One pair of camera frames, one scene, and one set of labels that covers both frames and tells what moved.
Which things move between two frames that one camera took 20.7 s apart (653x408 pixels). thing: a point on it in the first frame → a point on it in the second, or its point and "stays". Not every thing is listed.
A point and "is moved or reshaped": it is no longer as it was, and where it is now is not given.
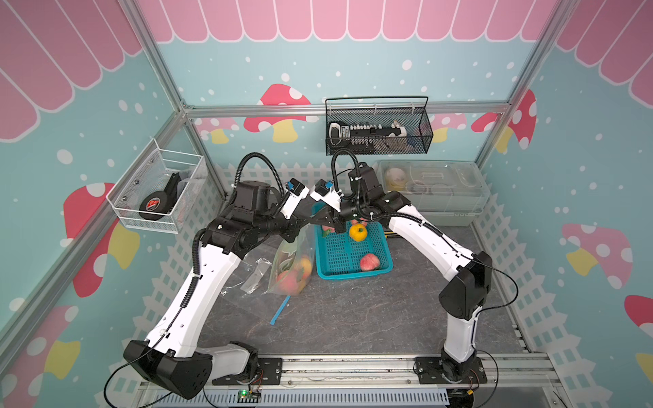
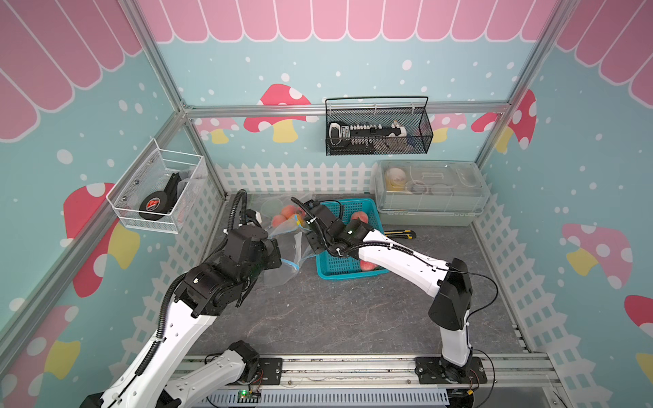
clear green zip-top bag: x=293 y=264 is moved or reshaped
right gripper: x=332 y=219 → x=311 y=237
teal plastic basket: x=337 y=256 stays
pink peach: x=287 y=281 is moved or reshaped
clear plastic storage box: x=442 y=192 stays
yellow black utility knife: x=390 y=235 stays
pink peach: x=370 y=262 stays
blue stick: x=281 y=310 → x=290 y=263
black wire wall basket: x=377 y=125 stays
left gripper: x=293 y=224 → x=271 y=249
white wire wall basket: x=161 y=190 stays
